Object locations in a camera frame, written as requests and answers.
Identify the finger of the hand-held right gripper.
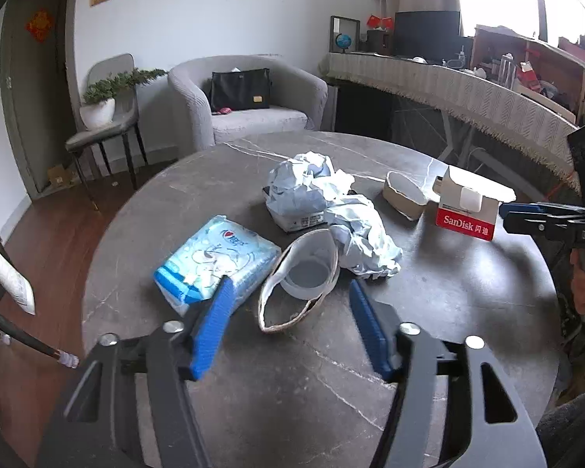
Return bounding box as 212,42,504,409
503,212,573,245
498,201,578,218

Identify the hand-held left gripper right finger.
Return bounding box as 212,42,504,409
348,279,549,468

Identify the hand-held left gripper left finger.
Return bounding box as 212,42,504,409
35,275,236,468

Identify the torn white paper ring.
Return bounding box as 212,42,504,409
257,228,342,335

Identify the person's right forearm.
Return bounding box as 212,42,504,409
558,297,585,395

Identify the white and red box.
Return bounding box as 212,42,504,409
436,165,516,242

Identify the blue tissue pack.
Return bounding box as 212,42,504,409
153,214,282,317

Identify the crumpled white plastic bag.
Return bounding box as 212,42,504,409
324,195,404,281

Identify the wooden shelf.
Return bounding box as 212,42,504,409
470,24,585,125

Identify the fringed beige tablecloth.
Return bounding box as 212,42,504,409
319,51,583,191

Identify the white printed packet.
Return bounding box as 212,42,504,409
268,200,330,234

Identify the crumpled white paper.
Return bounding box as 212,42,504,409
266,152,356,215

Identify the black table leg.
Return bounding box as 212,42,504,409
0,302,80,369

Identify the black monitor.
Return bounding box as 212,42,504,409
395,11,461,58

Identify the person's dark clothing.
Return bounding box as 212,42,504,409
536,385,585,468

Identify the cardboard box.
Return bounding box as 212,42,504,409
46,163,79,187

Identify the grey armchair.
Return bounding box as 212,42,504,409
167,55,328,152

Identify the grey dining chair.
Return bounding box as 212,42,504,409
66,53,149,206

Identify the black handbag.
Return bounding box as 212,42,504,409
209,68,272,111

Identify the potted plant in white pot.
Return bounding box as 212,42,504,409
79,68,169,130

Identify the grey door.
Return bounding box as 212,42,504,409
0,0,79,193

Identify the red door decoration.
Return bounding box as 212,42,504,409
26,8,55,42

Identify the clear plastic ring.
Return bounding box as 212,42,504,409
279,256,339,301

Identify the small brown cardboard ring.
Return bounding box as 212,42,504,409
381,172,429,221

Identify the dark picture frame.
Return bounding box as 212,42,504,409
330,16,362,53

